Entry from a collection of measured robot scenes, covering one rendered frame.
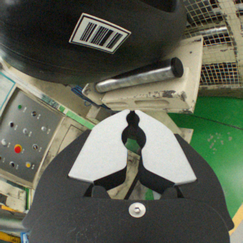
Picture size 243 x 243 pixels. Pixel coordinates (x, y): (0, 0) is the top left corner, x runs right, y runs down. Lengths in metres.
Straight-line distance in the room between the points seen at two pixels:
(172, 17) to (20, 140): 0.87
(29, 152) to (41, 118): 0.23
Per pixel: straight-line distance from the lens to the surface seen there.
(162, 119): 0.86
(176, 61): 0.27
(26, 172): 0.92
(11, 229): 0.55
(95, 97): 0.51
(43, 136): 0.83
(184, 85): 0.29
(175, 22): 0.29
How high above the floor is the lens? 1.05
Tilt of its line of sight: 33 degrees down
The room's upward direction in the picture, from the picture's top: 55 degrees counter-clockwise
